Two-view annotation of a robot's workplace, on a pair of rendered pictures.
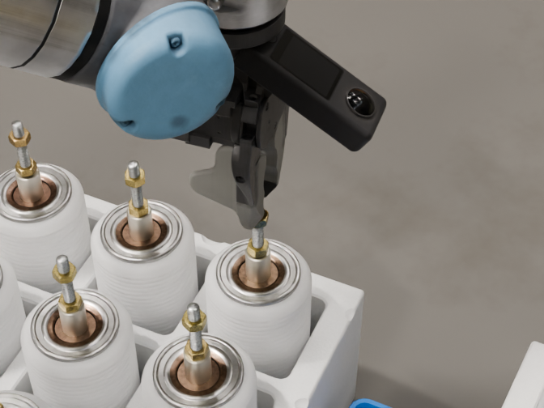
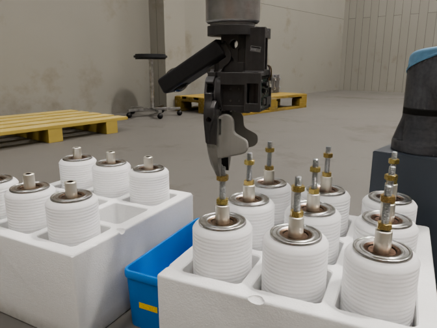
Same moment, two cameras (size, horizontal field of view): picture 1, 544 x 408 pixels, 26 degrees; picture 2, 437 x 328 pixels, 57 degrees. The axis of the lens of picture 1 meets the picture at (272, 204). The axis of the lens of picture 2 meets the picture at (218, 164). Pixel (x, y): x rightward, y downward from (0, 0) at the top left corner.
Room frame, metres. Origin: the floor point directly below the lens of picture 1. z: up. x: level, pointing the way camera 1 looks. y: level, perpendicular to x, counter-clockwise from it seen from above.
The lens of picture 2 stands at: (1.26, 0.01, 0.49)
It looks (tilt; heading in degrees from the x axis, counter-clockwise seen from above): 14 degrees down; 181
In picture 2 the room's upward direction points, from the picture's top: straight up
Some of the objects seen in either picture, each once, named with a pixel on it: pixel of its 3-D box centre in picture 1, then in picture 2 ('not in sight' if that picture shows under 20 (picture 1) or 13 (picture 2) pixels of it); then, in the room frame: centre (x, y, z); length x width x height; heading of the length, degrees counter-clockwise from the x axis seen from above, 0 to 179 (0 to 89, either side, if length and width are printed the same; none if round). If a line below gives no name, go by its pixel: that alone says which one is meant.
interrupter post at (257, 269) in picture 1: (257, 263); (222, 213); (0.67, 0.01, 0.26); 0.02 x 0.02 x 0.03
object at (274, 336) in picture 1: (259, 333); (222, 273); (0.67, 0.01, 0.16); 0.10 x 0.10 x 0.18
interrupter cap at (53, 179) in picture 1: (31, 193); (382, 250); (0.77, 0.23, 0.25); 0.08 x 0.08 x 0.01
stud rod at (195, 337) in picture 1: (195, 335); (249, 172); (0.56, 0.06, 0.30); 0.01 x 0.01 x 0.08
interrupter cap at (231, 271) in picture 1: (258, 272); (222, 221); (0.67, 0.01, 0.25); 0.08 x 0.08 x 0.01
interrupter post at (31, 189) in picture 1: (29, 184); (382, 241); (0.77, 0.23, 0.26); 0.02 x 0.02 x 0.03
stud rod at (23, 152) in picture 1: (23, 153); (385, 213); (0.77, 0.23, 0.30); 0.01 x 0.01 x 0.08
